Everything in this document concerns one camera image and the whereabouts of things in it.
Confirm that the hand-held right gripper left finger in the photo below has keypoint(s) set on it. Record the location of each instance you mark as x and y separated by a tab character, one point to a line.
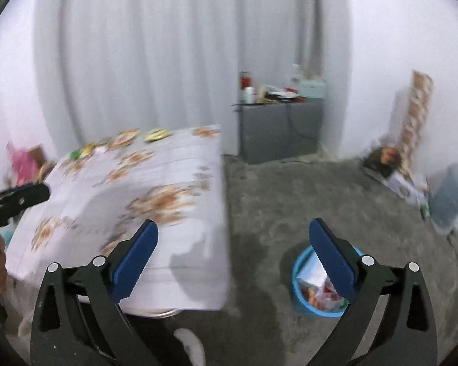
135	259

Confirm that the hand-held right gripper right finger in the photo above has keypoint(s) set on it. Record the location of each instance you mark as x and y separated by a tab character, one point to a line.
334	259

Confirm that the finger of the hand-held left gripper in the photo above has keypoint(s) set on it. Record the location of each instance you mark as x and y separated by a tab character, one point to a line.
19	198

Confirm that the blue plastic basket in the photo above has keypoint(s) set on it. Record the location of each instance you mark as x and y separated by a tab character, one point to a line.
301	305

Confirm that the pink plastic bag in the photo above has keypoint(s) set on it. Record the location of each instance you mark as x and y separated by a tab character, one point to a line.
23	164

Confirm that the small green sachet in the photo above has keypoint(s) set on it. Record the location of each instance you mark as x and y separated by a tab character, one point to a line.
74	154

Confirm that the yellow red sachet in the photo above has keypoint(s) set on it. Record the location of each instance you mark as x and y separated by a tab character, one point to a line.
88	147

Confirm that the white floor box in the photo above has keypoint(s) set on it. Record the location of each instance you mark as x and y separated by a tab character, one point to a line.
406	188

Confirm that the dark printed bag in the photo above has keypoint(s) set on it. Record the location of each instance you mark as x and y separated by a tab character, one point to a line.
383	160

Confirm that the yellow orange sachet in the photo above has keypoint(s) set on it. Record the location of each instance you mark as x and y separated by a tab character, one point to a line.
124	139

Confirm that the small yellow sachet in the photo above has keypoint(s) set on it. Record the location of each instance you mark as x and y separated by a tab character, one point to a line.
158	134

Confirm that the large water jug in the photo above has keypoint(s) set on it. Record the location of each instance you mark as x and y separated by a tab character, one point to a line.
452	194

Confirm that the grey cabinet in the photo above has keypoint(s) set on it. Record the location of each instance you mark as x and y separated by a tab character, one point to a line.
278	133

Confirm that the patterned paper roll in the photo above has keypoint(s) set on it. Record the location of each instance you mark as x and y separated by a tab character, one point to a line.
416	122

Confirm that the mint green box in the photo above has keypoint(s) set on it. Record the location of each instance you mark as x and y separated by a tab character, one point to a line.
313	89

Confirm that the small white bottle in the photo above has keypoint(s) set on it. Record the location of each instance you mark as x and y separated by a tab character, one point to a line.
249	96

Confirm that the red bottle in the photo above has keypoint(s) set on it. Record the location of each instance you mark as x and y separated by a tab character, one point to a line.
245	81

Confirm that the white curtain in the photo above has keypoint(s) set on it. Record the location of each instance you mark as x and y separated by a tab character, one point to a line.
175	45

